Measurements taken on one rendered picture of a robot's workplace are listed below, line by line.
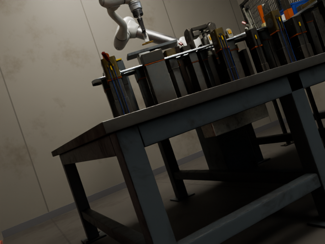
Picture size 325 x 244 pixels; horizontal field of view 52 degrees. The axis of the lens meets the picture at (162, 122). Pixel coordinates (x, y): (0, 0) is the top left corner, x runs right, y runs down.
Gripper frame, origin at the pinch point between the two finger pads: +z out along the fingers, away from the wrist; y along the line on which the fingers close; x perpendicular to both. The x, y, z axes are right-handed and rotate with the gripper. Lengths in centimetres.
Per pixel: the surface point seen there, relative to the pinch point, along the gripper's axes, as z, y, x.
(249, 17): 12, 8, 72
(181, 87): 45, 39, 9
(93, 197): 121, -171, -117
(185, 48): 19.3, 15.6, 22.5
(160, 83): 41, 56, -3
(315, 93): 92, -227, 210
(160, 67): 32, 56, 0
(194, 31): 10.4, 14.1, 31.9
